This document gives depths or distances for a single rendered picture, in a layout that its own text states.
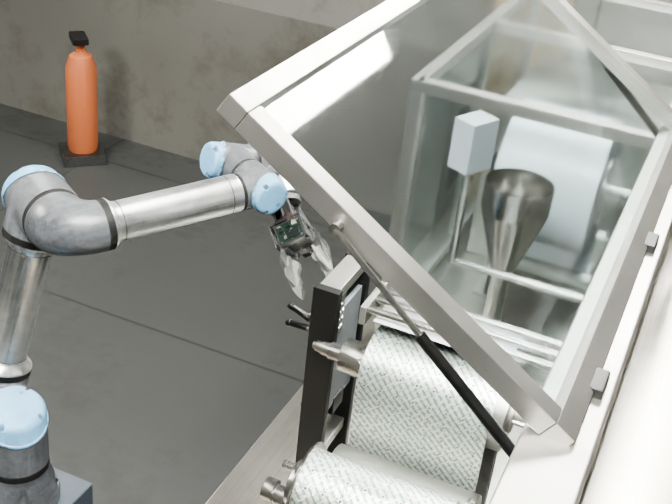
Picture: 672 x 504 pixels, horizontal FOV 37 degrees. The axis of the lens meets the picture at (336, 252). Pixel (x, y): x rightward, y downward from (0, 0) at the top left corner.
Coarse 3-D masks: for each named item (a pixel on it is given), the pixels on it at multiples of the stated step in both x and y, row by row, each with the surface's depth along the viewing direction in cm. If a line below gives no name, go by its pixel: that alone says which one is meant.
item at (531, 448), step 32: (640, 288) 147; (640, 320) 153; (608, 352) 131; (608, 384) 125; (608, 416) 152; (544, 448) 113; (576, 448) 114; (512, 480) 108; (544, 480) 109; (576, 480) 109
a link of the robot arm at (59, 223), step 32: (256, 160) 202; (64, 192) 182; (160, 192) 187; (192, 192) 189; (224, 192) 191; (256, 192) 193; (32, 224) 178; (64, 224) 177; (96, 224) 178; (128, 224) 182; (160, 224) 186
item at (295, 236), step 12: (288, 204) 205; (300, 204) 211; (276, 216) 205; (288, 216) 203; (300, 216) 202; (276, 228) 203; (288, 228) 202; (300, 228) 201; (312, 228) 208; (276, 240) 204; (288, 240) 201; (300, 240) 202; (312, 240) 203; (288, 252) 204; (300, 252) 207; (312, 252) 207
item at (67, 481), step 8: (56, 472) 209; (64, 472) 209; (64, 480) 207; (72, 480) 207; (80, 480) 207; (64, 488) 205; (72, 488) 205; (80, 488) 205; (88, 488) 206; (64, 496) 203; (72, 496) 203; (80, 496) 204; (88, 496) 207
